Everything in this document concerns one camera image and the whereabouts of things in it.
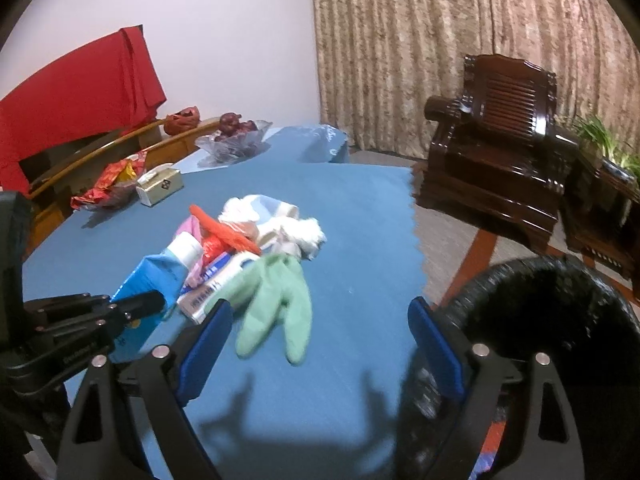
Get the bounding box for green glove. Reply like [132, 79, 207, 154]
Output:
[235, 252, 313, 365]

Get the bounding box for glass fruit bowl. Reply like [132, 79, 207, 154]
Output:
[194, 119, 273, 167]

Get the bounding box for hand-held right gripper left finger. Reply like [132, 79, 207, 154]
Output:
[57, 297, 235, 480]

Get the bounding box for pink packet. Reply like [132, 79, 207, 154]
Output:
[175, 216, 206, 241]

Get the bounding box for orange foam net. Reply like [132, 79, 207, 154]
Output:
[190, 204, 262, 256]

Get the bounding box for white crumpled tissue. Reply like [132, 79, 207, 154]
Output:
[220, 194, 301, 233]

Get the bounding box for dark red fruits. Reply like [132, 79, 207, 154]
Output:
[214, 112, 258, 143]

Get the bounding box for dark wooden side table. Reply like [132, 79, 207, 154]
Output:
[565, 150, 640, 281]

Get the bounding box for white plastic bottle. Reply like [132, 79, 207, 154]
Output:
[165, 234, 203, 281]

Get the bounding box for red yellow snack wrappers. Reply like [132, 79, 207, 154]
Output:
[70, 152, 148, 211]

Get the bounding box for red cloth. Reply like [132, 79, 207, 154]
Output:
[0, 25, 168, 196]

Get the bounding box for black trash bin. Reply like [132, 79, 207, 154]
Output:
[400, 255, 640, 480]

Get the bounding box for red carved ornament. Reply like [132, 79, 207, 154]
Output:
[165, 107, 202, 136]

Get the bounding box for beige patterned curtain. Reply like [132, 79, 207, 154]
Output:
[302, 0, 640, 171]

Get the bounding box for blue tablecloth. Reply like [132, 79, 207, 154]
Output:
[22, 162, 433, 480]

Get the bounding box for light wooden chair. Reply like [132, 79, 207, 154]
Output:
[17, 117, 223, 261]

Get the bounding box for white blue medicine box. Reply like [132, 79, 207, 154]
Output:
[177, 252, 261, 325]

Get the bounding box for blue carton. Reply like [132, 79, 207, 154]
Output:
[107, 254, 190, 363]

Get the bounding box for green potted plant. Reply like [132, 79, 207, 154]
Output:
[570, 115, 640, 181]

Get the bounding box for light blue plastic table cover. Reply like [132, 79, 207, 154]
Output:
[262, 125, 351, 165]

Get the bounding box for gold tissue box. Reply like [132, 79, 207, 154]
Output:
[136, 164, 184, 207]

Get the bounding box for dark wooden armchair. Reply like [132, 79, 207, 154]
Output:
[411, 53, 581, 253]

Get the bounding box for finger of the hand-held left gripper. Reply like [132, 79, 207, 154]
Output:
[25, 290, 167, 342]

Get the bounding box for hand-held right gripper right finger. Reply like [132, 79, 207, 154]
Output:
[407, 296, 586, 480]

